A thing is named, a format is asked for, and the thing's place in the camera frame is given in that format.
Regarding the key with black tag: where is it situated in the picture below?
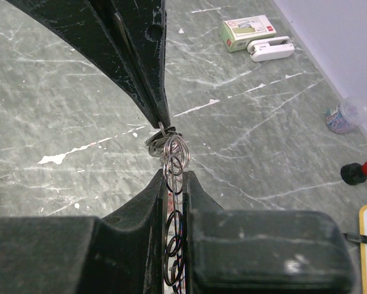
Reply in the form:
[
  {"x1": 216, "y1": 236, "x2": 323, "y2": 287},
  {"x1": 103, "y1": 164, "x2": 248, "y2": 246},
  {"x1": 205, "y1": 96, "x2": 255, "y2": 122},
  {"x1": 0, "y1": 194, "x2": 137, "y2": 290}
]
[{"x1": 145, "y1": 122, "x2": 177, "y2": 157}]

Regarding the white stapler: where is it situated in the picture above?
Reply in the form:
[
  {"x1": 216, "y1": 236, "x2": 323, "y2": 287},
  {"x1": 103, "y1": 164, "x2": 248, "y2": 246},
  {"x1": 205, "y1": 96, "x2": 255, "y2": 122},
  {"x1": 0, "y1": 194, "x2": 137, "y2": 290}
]
[{"x1": 247, "y1": 36, "x2": 295, "y2": 62}]

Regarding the white staple box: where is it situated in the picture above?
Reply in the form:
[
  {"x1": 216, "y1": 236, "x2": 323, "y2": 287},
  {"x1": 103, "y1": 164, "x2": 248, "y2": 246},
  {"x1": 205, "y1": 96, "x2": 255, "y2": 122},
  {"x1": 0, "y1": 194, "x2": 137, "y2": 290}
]
[{"x1": 219, "y1": 15, "x2": 276, "y2": 53}]

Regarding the red black stamp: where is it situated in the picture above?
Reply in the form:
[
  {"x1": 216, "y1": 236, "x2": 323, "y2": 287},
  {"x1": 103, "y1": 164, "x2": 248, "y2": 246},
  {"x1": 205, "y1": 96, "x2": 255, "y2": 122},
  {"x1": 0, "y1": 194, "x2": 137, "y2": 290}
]
[{"x1": 340, "y1": 161, "x2": 367, "y2": 186}]

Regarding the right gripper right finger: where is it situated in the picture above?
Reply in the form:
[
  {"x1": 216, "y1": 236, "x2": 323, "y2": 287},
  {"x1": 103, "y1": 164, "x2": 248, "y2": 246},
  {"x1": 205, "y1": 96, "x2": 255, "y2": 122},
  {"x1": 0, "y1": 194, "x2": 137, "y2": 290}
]
[{"x1": 183, "y1": 171, "x2": 356, "y2": 293}]

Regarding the small clear cup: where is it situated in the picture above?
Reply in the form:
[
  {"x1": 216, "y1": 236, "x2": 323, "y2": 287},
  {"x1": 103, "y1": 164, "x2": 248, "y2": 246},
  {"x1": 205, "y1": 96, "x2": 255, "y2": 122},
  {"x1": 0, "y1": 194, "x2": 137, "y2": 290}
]
[{"x1": 325, "y1": 97, "x2": 367, "y2": 134}]

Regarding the metal disc with keyrings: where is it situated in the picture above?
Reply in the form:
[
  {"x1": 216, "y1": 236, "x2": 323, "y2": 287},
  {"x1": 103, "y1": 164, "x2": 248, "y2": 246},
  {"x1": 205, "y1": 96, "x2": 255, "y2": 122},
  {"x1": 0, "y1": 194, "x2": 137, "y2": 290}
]
[{"x1": 163, "y1": 133, "x2": 189, "y2": 293}]

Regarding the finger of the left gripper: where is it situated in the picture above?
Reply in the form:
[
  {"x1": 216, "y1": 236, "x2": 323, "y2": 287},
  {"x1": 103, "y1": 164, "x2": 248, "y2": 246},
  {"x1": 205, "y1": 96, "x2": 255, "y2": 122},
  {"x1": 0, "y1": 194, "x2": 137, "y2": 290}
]
[
  {"x1": 5, "y1": 0, "x2": 162, "y2": 129},
  {"x1": 112, "y1": 0, "x2": 171, "y2": 126}
]

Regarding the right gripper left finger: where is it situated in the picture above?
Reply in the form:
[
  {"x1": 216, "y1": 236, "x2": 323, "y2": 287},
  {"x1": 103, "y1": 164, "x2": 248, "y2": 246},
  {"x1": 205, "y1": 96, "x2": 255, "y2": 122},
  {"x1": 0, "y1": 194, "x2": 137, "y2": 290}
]
[{"x1": 0, "y1": 171, "x2": 165, "y2": 293}]

